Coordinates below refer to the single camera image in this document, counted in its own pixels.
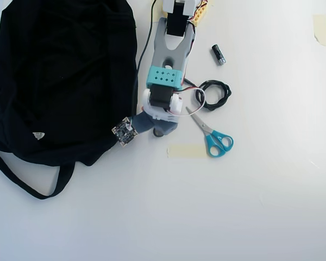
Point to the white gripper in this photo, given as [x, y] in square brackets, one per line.
[165, 129]

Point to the grey and teal robot arm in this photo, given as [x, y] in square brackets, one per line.
[165, 54]

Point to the black fabric bag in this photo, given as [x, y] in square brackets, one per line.
[57, 81]

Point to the small black metal cylinder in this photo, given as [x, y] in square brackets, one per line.
[218, 55]

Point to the bare camera circuit board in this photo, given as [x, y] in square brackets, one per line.
[125, 131]

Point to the yellow plastic base bracket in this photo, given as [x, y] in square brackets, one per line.
[201, 13]

